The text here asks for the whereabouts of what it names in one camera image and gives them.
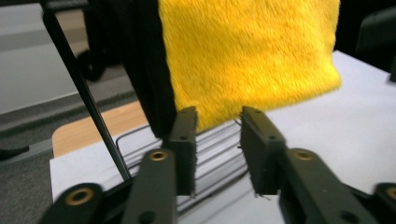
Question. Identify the yellow towel with black trim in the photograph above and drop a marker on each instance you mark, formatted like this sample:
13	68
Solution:
243	56

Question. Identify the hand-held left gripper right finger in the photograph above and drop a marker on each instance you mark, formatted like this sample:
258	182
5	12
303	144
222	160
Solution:
264	155

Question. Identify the aluminium floor rail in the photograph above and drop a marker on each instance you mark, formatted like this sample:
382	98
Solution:
28	149

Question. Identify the white cabinet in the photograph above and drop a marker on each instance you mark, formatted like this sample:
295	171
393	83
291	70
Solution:
28	62

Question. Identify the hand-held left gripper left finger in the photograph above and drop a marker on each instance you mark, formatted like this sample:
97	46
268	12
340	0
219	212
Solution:
183	155

